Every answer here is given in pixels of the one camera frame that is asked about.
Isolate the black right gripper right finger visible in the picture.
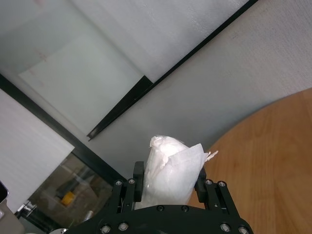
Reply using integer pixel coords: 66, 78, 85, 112
195, 168, 236, 215

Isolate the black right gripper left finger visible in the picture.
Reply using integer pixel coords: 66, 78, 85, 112
111, 161, 145, 214

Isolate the white sandbag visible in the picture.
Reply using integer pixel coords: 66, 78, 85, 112
142, 134, 219, 211

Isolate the yellow object behind glass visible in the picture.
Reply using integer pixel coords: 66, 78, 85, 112
60, 191, 74, 205

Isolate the black window frame bar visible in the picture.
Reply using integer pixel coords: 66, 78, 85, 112
0, 73, 129, 186

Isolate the black wall rail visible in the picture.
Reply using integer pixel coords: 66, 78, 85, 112
86, 0, 259, 142

